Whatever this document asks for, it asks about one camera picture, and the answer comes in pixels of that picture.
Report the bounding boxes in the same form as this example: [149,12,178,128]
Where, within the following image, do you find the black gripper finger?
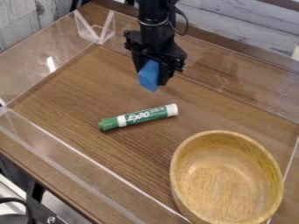
[158,59,174,86]
[133,49,151,71]

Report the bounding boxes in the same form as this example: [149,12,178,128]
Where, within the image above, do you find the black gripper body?
[123,22,187,72]

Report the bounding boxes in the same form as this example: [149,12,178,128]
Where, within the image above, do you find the blue rectangular block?
[138,60,159,92]

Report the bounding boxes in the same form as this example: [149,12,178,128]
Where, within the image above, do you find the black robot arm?
[125,0,190,91]

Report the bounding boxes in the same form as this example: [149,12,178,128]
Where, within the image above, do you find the brown wooden bowl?
[170,130,285,224]

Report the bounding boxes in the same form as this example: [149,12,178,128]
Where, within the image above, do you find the green Expo marker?
[98,103,179,131]

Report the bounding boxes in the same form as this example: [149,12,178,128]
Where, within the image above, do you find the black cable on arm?
[167,5,190,37]

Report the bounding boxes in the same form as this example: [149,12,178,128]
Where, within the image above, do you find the clear acrylic enclosure wall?
[0,5,299,224]

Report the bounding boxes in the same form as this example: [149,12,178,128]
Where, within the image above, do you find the black metal table frame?
[26,182,67,224]

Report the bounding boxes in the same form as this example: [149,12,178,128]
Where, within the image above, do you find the black cable lower left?
[0,197,36,224]

